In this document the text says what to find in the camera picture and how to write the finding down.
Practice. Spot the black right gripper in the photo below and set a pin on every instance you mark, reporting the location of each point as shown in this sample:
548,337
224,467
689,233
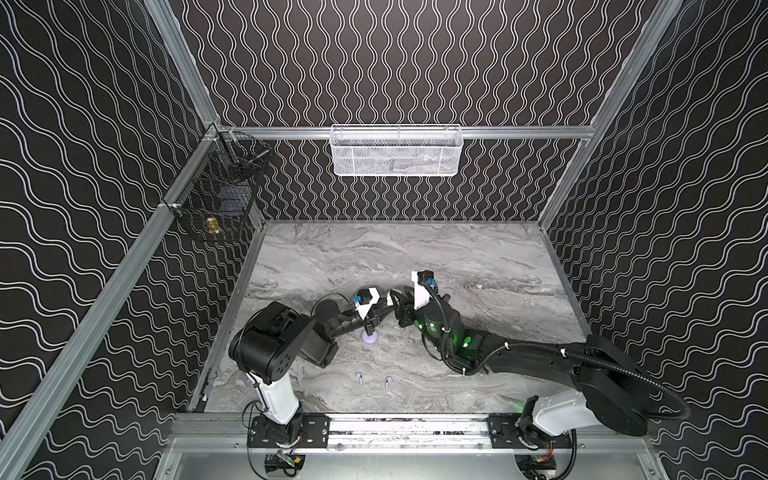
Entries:
409,306

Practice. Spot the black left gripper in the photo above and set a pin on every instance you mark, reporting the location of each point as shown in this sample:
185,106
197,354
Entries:
372,311

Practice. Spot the purple earbud charging case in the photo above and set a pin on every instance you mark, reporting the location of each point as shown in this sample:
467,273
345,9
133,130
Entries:
369,339

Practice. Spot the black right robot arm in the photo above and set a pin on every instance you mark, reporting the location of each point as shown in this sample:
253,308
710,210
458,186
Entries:
604,385

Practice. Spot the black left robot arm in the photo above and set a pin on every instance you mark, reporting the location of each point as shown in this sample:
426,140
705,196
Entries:
266,347

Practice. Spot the brass fitting in basket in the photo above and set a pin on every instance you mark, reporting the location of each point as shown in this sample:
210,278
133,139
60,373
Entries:
212,226

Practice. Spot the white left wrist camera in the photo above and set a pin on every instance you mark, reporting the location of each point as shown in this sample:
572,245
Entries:
365,300

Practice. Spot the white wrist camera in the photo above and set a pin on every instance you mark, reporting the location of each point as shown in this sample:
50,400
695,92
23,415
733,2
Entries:
365,300
423,281

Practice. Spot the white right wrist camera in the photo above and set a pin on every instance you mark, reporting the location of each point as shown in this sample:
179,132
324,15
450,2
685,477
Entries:
423,281

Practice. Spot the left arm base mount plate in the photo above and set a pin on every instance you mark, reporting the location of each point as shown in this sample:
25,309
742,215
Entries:
308,430

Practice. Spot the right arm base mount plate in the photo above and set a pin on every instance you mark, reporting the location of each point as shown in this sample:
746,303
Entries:
517,431

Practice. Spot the white mesh wire basket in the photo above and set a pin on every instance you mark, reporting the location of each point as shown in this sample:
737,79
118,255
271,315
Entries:
396,150

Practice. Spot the black wire basket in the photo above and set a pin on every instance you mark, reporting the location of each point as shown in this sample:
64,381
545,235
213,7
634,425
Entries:
225,186

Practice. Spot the aluminium front rail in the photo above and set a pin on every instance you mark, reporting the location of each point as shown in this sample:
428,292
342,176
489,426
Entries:
349,434

